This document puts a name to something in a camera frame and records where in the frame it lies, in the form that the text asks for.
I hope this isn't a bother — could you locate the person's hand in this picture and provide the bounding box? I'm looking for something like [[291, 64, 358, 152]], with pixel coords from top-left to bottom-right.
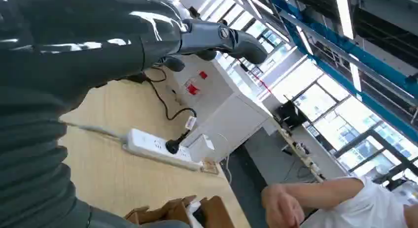
[[261, 184, 306, 228]]

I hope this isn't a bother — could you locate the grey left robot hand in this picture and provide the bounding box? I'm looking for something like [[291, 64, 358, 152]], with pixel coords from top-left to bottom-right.
[[0, 0, 269, 114]]

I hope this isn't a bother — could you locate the long cluttered desk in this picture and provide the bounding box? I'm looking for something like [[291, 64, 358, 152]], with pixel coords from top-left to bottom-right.
[[277, 125, 326, 184]]

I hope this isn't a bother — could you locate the wooden card box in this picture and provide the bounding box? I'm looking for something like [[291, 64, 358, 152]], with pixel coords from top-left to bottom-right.
[[124, 195, 236, 228]]

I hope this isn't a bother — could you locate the small clear stand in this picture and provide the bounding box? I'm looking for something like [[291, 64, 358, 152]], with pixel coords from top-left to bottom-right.
[[200, 159, 220, 175]]

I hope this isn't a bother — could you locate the white card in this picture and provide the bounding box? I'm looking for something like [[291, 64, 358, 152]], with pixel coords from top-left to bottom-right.
[[185, 201, 205, 228]]

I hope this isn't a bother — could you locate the person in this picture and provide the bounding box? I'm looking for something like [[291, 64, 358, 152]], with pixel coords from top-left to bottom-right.
[[261, 175, 418, 228]]

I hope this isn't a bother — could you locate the black monitor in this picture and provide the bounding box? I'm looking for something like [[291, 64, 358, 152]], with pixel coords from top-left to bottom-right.
[[274, 100, 310, 130]]

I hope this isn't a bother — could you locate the white desk partition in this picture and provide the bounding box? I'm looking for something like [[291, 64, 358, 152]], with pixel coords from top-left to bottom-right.
[[181, 92, 279, 163]]

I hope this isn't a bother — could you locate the white charger adapter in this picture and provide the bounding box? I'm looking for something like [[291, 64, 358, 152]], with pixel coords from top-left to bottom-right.
[[188, 133, 215, 164]]

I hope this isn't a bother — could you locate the white power strip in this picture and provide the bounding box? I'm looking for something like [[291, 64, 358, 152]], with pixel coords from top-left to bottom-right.
[[122, 128, 204, 172]]

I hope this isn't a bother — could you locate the blue ceiling beam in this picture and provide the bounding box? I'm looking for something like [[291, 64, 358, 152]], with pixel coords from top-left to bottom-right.
[[267, 0, 418, 143]]

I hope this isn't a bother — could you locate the thin white hanging cable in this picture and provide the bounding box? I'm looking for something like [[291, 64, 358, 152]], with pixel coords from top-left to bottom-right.
[[224, 155, 233, 185]]

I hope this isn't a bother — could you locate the white power strip cable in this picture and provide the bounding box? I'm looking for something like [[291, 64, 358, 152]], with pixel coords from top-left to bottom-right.
[[62, 121, 129, 146]]

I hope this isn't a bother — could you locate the white cable tag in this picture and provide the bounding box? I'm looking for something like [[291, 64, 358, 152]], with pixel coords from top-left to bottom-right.
[[184, 116, 198, 130]]

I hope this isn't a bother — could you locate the black plug with cable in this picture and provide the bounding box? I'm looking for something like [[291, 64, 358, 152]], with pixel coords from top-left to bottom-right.
[[143, 66, 198, 156]]

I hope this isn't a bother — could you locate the large red wall sticker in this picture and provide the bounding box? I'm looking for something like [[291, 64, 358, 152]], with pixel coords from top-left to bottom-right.
[[185, 84, 201, 97]]

